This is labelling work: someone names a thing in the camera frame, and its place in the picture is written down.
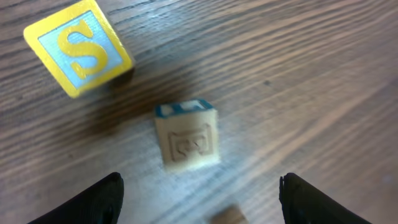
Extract yellow S wooden block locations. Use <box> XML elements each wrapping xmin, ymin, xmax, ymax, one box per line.
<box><xmin>23</xmin><ymin>0</ymin><xmax>135</xmax><ymax>98</ymax></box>

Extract red E wooden block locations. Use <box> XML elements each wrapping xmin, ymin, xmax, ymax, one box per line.
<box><xmin>209</xmin><ymin>205</ymin><xmax>249</xmax><ymax>224</ymax></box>

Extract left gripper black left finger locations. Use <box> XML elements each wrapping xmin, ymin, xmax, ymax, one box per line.
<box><xmin>29</xmin><ymin>172</ymin><xmax>124</xmax><ymax>224</ymax></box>

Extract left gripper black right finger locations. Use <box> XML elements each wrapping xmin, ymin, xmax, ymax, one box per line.
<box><xmin>279</xmin><ymin>172</ymin><xmax>370</xmax><ymax>224</ymax></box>

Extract blue X B wooden block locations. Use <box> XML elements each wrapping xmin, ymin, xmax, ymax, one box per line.
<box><xmin>154</xmin><ymin>98</ymin><xmax>220</xmax><ymax>172</ymax></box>

